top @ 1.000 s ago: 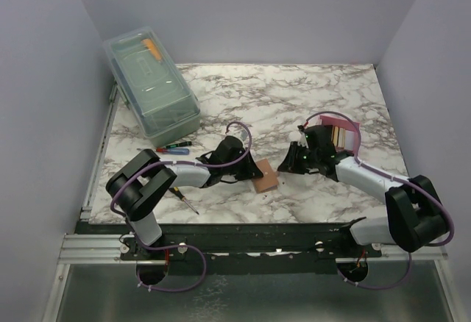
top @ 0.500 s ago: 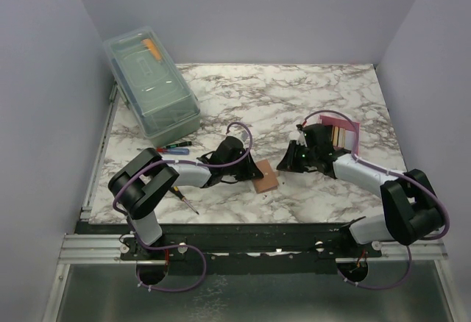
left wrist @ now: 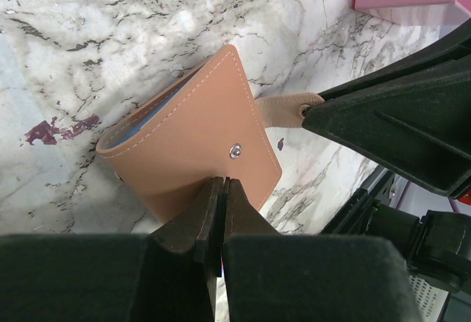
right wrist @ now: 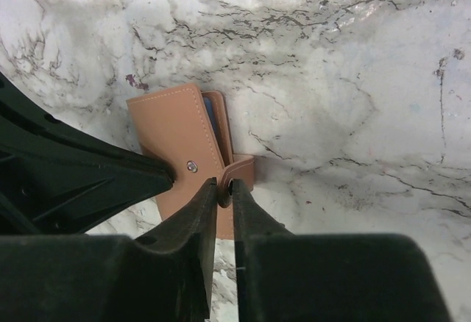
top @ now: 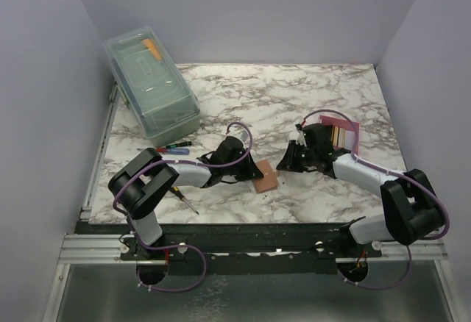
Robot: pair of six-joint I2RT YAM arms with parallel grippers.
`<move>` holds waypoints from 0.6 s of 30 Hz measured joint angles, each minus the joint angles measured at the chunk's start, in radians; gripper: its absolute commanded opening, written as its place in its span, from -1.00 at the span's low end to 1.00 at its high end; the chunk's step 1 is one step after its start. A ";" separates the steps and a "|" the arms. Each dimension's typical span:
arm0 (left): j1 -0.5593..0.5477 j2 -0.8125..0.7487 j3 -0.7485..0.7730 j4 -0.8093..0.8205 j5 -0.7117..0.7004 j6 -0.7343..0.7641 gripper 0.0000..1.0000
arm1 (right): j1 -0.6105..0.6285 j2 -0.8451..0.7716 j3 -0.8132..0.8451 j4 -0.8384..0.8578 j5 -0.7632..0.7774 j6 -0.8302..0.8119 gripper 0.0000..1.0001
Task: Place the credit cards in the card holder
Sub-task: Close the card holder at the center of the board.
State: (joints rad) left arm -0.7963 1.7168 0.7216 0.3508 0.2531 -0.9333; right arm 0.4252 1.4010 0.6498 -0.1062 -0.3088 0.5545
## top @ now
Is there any orange tool inside box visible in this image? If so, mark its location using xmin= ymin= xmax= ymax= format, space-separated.
xmin=141 ymin=38 xmax=163 ymax=61

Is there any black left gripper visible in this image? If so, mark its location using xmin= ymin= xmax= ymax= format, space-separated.
xmin=223 ymin=149 xmax=263 ymax=182

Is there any tan leather card holder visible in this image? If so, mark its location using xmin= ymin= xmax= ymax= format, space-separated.
xmin=252 ymin=160 xmax=279 ymax=193

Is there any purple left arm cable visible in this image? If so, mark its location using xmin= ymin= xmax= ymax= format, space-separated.
xmin=112 ymin=121 xmax=253 ymax=293

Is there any aluminium front rail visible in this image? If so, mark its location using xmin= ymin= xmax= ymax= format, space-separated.
xmin=57 ymin=229 xmax=448 ymax=265

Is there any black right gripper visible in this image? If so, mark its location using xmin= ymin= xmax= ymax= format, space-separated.
xmin=277 ymin=140 xmax=318 ymax=173

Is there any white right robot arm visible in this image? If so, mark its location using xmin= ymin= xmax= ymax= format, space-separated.
xmin=277 ymin=123 xmax=447 ymax=257

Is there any pink plastic card tray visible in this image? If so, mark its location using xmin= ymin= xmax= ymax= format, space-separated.
xmin=319 ymin=115 xmax=360 ymax=154

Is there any green black handled screwdriver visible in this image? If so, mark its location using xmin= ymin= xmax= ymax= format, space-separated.
xmin=165 ymin=141 xmax=192 ymax=149

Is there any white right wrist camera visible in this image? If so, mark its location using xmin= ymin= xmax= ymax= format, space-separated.
xmin=295 ymin=124 xmax=307 ymax=147

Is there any clear green plastic storage box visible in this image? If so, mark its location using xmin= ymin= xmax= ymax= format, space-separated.
xmin=104 ymin=26 xmax=201 ymax=147

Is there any blue red handled screwdriver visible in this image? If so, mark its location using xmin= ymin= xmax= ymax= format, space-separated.
xmin=155 ymin=148 xmax=190 ymax=155

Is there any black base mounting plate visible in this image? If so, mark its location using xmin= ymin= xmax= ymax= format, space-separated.
xmin=121 ymin=223 xmax=381 ymax=275

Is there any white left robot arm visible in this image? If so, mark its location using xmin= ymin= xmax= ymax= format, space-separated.
xmin=107 ymin=136 xmax=263 ymax=260

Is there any grey credit card stack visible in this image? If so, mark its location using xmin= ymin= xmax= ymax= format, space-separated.
xmin=331 ymin=126 xmax=355 ymax=150

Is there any yellow black handled screwdriver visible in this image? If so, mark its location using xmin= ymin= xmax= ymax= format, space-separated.
xmin=170 ymin=187 xmax=199 ymax=215

